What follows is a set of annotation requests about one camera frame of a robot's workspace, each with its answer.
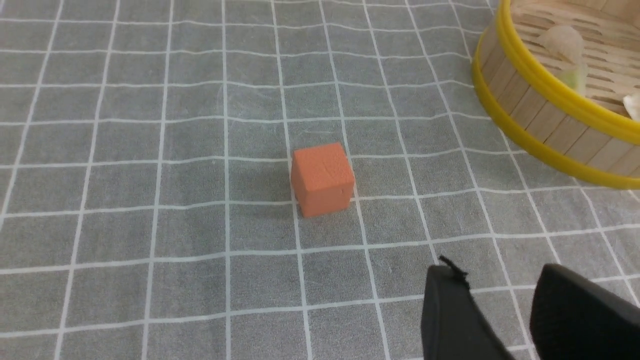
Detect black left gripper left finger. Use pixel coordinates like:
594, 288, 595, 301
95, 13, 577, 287
420, 256, 514, 360

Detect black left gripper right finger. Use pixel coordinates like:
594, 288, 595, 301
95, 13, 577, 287
529, 263, 640, 360

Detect white dumpling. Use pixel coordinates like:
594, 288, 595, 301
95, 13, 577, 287
622, 92, 640, 122
535, 25, 585, 64

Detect pale green dumpling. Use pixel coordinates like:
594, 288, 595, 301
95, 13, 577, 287
557, 62, 589, 97

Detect bamboo steamer tray yellow rims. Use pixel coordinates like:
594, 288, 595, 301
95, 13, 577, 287
471, 0, 640, 190

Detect orange foam cube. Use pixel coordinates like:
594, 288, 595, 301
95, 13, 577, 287
290, 142, 355, 218

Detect grey checked tablecloth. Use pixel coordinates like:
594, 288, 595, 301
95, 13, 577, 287
0, 0, 639, 360

